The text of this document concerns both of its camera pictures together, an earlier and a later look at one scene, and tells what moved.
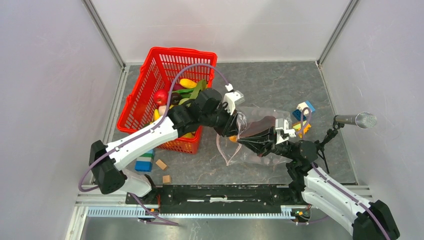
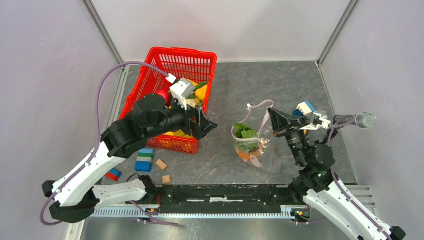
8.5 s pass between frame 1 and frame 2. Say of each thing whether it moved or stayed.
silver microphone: stayed
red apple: stayed
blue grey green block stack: stayed
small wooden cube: stayed
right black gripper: moved
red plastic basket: stayed
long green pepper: moved
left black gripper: moved
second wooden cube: stayed
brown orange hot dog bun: moved
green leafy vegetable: moved
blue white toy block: stayed
